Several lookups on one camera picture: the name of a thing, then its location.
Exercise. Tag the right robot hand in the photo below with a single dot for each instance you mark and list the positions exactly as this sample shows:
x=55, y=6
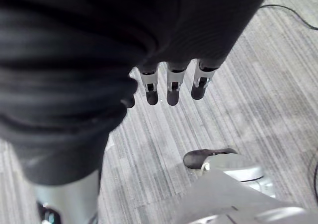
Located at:
x=74, y=60

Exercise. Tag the dark robot foot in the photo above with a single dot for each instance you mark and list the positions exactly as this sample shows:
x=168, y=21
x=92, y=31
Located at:
x=201, y=157

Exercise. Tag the silver robot leg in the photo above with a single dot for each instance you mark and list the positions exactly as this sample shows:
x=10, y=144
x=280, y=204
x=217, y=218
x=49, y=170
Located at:
x=238, y=194

